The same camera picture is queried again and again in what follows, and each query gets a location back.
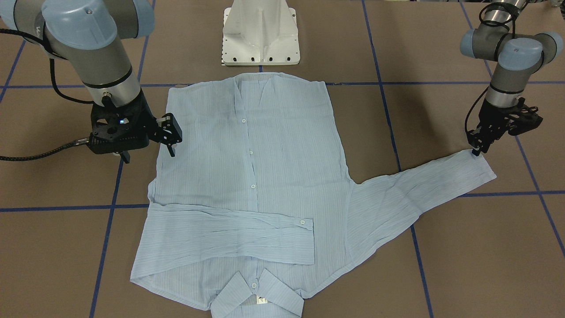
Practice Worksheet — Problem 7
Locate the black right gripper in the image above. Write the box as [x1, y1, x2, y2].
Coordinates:
[94, 92, 182, 164]

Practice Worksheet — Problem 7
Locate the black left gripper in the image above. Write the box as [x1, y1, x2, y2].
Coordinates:
[467, 98, 521, 156]

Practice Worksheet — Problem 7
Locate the light blue button-up shirt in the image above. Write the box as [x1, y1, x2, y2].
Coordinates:
[130, 72, 496, 318]

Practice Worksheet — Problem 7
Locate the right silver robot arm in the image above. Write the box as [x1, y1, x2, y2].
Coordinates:
[1, 0, 182, 163]

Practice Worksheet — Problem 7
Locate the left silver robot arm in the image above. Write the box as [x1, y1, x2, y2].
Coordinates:
[460, 0, 564, 156]

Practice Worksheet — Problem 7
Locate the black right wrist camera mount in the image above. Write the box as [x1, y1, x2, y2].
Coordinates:
[87, 102, 154, 154]

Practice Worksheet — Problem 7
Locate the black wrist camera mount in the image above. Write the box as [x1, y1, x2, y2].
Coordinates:
[505, 97, 543, 136]
[87, 102, 154, 154]

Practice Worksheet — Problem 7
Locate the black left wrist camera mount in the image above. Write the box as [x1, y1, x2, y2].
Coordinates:
[505, 97, 543, 136]

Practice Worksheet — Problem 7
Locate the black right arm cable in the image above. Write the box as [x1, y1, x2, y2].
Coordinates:
[0, 28, 95, 162]

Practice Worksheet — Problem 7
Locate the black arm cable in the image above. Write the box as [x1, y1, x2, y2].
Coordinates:
[0, 28, 95, 162]
[464, 0, 521, 133]

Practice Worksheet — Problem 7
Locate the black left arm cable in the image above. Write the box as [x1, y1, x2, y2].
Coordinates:
[464, 0, 521, 133]

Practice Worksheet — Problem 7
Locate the white camera mast base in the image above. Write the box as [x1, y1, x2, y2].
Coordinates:
[222, 0, 301, 66]

